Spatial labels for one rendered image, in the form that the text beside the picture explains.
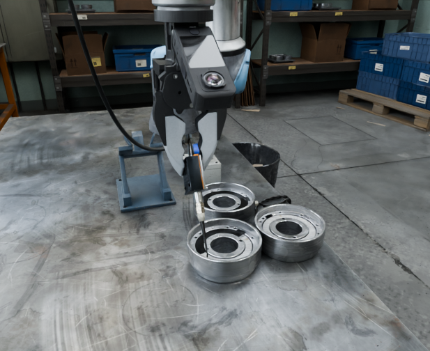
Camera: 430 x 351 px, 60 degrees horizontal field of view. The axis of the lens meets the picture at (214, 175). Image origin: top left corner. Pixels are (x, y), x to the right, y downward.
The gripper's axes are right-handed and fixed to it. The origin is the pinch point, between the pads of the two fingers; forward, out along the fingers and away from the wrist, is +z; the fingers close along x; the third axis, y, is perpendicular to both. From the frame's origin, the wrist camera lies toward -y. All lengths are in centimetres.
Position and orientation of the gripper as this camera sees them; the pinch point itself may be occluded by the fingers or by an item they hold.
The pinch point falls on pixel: (192, 168)
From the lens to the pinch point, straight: 51.8
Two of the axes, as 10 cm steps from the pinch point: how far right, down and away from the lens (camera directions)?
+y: -2.9, -4.2, 8.6
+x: -9.6, 1.3, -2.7
